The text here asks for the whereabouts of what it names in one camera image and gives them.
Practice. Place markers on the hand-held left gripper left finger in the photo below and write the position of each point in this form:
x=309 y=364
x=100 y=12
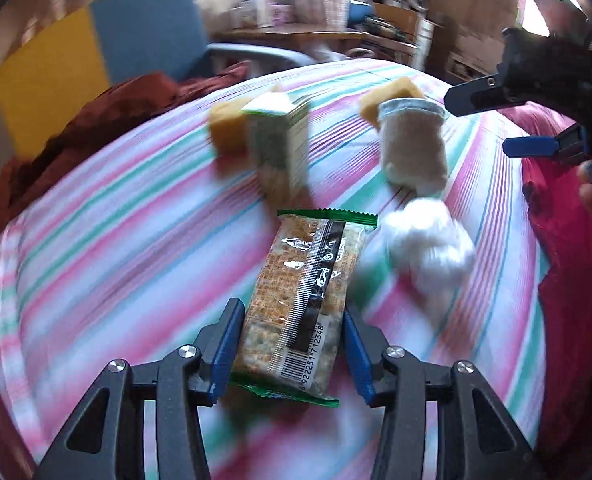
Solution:
x=223 y=355

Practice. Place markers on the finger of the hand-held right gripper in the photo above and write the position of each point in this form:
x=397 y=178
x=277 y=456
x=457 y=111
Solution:
x=531 y=147
x=471 y=96

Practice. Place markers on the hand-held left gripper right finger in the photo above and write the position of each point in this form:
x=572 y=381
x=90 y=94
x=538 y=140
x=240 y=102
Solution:
x=361 y=360

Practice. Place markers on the green-wrapped cracker packet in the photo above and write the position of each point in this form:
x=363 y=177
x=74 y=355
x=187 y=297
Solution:
x=296 y=285

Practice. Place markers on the yellow sponge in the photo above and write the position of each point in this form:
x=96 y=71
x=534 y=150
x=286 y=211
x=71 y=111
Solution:
x=225 y=130
x=391 y=95

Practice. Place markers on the beige sock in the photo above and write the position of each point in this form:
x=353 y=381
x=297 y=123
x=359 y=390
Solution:
x=411 y=150

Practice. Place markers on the cardboard box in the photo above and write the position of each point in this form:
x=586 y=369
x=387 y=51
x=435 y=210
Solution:
x=398 y=20

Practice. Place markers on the white cotton ball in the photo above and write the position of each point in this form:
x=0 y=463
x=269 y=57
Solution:
x=426 y=245

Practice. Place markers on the blue container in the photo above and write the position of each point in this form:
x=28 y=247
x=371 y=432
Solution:
x=361 y=10

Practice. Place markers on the red cloth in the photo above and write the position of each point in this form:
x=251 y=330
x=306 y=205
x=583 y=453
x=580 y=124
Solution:
x=566 y=310

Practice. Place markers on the striped tablecloth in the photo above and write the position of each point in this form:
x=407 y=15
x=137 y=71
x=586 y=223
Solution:
x=100 y=240

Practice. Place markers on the wooden desk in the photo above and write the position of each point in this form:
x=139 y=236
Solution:
x=296 y=35

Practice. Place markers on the green tea box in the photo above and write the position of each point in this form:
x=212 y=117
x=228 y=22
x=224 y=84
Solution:
x=276 y=150

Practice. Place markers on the pink and white box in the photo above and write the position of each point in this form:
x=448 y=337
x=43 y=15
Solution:
x=284 y=14

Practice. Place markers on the maroon jacket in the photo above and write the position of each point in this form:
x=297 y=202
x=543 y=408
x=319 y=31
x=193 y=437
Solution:
x=100 y=115

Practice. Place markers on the grey yellow blue chair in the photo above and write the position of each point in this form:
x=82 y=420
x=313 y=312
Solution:
x=135 y=25

